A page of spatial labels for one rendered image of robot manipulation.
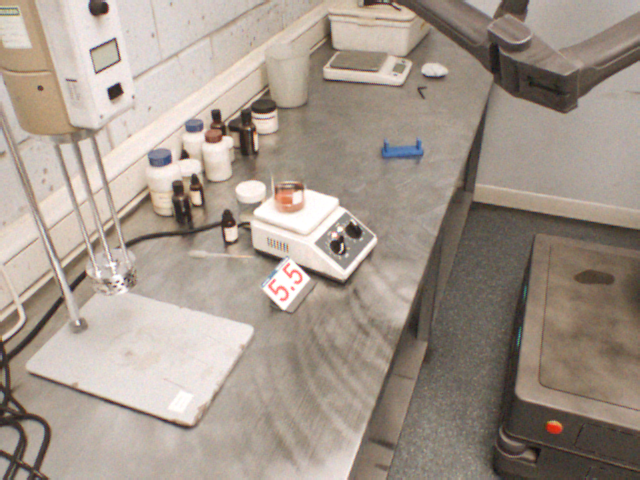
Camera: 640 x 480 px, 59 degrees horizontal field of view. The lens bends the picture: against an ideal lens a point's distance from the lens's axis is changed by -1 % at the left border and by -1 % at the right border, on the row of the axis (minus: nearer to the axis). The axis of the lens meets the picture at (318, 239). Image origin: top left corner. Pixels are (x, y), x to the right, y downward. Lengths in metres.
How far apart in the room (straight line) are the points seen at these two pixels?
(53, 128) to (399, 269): 0.63
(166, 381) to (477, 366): 1.24
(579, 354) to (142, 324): 1.02
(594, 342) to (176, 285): 1.02
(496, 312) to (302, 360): 1.32
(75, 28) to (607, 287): 1.48
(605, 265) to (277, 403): 1.22
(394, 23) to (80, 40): 1.51
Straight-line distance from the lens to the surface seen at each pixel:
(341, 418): 0.82
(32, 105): 0.68
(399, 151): 1.41
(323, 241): 1.00
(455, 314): 2.07
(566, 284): 1.71
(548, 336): 1.54
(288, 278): 0.99
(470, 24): 0.99
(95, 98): 0.65
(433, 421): 1.76
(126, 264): 0.82
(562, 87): 0.88
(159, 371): 0.89
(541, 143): 2.54
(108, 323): 0.99
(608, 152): 2.56
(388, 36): 2.06
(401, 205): 1.22
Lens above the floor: 1.41
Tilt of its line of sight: 36 degrees down
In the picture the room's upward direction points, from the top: 2 degrees counter-clockwise
